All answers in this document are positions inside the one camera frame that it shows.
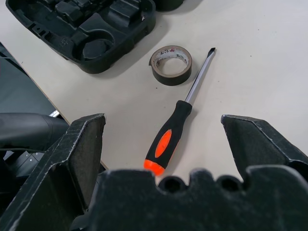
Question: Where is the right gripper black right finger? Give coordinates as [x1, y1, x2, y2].
[220, 115, 308, 180]

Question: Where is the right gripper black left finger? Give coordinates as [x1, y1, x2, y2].
[0, 113, 107, 231]

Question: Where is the black tool case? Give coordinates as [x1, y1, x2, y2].
[5, 0, 203, 75]

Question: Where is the black orange flathead screwdriver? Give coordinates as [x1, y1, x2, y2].
[143, 47, 217, 176]

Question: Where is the dark brown tape roll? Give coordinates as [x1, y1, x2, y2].
[148, 45, 193, 87]

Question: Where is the dark rounded shape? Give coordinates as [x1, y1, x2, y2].
[0, 113, 71, 150]

